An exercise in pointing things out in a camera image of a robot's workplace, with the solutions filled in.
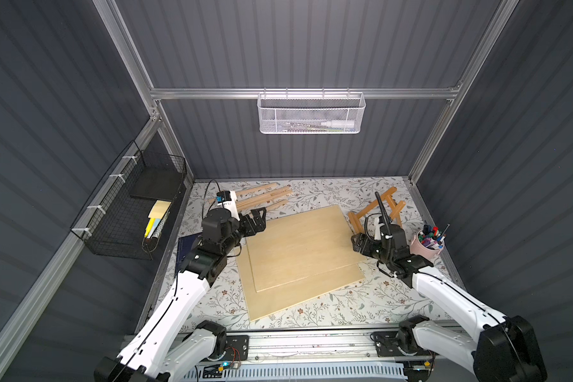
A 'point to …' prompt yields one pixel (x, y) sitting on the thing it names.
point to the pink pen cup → (418, 247)
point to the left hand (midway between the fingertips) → (257, 213)
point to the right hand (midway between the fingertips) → (364, 239)
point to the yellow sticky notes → (156, 214)
